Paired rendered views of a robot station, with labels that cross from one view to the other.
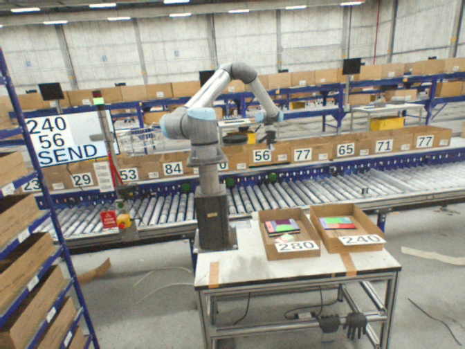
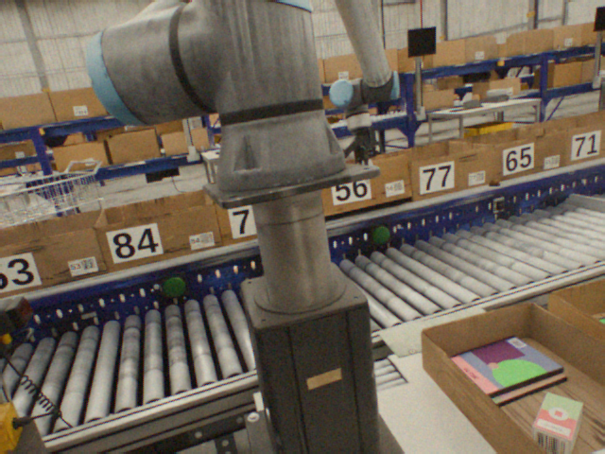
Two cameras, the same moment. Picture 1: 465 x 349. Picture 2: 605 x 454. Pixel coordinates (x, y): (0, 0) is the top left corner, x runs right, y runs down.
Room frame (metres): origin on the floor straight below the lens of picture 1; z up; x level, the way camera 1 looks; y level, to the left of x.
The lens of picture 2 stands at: (0.79, 0.24, 1.39)
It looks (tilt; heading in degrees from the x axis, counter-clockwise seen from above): 19 degrees down; 349
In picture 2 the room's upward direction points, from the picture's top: 8 degrees counter-clockwise
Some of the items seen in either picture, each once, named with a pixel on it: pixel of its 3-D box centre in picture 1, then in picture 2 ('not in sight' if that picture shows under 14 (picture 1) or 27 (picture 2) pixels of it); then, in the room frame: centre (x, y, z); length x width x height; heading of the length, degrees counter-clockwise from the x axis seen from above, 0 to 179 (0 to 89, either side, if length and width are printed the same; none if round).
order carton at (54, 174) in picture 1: (50, 178); not in sight; (2.30, 1.61, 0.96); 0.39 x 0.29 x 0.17; 95
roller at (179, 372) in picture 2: (182, 208); (176, 346); (1.95, 0.43, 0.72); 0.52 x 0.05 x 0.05; 5
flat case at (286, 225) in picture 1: (281, 226); (500, 364); (1.47, -0.28, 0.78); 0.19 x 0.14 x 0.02; 94
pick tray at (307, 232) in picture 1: (286, 230); (539, 384); (1.36, -0.28, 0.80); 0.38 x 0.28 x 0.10; 0
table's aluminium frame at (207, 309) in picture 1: (285, 295); not in sight; (1.34, -0.27, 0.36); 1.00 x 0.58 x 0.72; 91
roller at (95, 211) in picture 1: (88, 219); not in sight; (1.88, 1.14, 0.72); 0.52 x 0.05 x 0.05; 5
